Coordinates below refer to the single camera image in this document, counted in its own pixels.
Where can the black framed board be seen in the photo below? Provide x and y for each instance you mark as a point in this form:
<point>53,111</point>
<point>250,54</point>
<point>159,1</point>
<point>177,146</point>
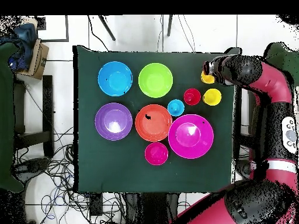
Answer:
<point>67,28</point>

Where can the yellow cup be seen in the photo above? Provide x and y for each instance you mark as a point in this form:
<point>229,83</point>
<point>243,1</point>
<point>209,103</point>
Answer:
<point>207,79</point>
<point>212,97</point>

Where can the blue fabric bag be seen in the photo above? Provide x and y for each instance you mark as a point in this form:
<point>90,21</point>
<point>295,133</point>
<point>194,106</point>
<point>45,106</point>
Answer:
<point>24,44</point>

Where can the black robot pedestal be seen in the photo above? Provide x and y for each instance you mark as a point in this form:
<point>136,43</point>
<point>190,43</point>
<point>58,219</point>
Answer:
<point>151,210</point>

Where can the green cloth side table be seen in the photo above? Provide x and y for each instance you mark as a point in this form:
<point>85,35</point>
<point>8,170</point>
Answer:
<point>289,58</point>
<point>5,116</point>

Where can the large magenta bowl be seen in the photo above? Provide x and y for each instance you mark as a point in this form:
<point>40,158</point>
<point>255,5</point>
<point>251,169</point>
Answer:
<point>201,144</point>

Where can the blue bowl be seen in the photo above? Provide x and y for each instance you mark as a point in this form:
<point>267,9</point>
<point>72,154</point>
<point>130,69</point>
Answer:
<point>115,78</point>

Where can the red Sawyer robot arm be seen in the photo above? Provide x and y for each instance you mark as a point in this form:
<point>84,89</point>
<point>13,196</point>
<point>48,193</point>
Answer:
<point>275,86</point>

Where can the black stool frame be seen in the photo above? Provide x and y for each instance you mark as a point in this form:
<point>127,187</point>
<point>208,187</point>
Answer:
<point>48,105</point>
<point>237,112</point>

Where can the red cup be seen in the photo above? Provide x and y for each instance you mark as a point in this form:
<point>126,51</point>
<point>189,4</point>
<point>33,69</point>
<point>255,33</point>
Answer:
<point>192,96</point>

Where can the dark green table cloth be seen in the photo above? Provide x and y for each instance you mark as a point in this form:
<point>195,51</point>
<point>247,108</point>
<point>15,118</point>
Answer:
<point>140,175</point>

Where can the orange bowl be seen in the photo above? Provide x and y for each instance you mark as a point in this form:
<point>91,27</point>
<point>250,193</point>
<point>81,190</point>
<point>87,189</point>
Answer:
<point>153,127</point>

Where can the purple bowl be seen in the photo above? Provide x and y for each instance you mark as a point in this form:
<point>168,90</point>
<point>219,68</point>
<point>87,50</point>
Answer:
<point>113,121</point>

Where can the small pink bowl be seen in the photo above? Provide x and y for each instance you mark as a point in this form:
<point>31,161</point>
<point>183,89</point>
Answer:
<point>156,153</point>

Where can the blue cup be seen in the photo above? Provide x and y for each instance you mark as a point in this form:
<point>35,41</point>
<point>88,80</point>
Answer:
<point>176,107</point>

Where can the green bowl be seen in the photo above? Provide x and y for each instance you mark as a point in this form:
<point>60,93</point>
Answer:
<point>155,80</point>

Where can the black tripod leg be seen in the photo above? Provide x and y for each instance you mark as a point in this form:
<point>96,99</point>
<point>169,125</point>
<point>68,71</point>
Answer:
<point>169,25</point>
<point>107,28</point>

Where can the cardboard box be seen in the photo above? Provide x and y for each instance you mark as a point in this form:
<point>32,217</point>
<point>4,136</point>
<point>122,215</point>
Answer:
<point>39,60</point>

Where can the black power adapter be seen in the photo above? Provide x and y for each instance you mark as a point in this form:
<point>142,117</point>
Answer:
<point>96,205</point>

